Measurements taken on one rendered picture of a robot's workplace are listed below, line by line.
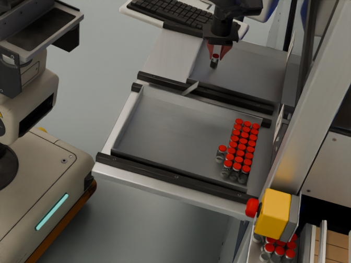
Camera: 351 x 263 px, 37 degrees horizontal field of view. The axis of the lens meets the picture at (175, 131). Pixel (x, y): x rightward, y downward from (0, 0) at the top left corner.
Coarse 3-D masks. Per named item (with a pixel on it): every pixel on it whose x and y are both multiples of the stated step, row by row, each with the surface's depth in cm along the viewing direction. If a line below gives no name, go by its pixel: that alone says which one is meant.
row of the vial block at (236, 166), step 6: (246, 126) 137; (240, 132) 140; (246, 132) 135; (240, 138) 133; (246, 138) 134; (240, 144) 132; (246, 144) 133; (240, 150) 130; (240, 156) 129; (234, 162) 129; (240, 162) 127; (234, 168) 126; (240, 168) 126; (234, 174) 127; (234, 180) 128
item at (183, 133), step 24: (144, 96) 146; (168, 96) 145; (144, 120) 140; (168, 120) 141; (192, 120) 142; (216, 120) 144; (120, 144) 132; (144, 144) 133; (168, 144) 135; (192, 144) 136; (216, 144) 137; (168, 168) 126; (192, 168) 130; (216, 168) 131
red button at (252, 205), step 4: (248, 200) 109; (252, 200) 108; (256, 200) 108; (248, 204) 108; (252, 204) 107; (256, 204) 108; (248, 208) 108; (252, 208) 107; (256, 208) 107; (248, 212) 108; (252, 212) 107; (248, 216) 108; (252, 216) 108
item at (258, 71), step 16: (240, 48) 169; (256, 48) 167; (272, 48) 166; (192, 64) 154; (208, 64) 161; (224, 64) 162; (240, 64) 163; (256, 64) 164; (272, 64) 165; (192, 80) 149; (208, 80) 155; (224, 80) 156; (240, 80) 157; (256, 80) 158; (272, 80) 160; (240, 96) 149; (256, 96) 148; (272, 96) 154
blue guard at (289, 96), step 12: (300, 0) 161; (300, 12) 150; (300, 24) 140; (300, 36) 131; (300, 48) 124; (288, 60) 146; (300, 60) 117; (288, 72) 136; (288, 84) 128; (288, 96) 121; (288, 108) 115; (288, 120) 109; (276, 144) 118
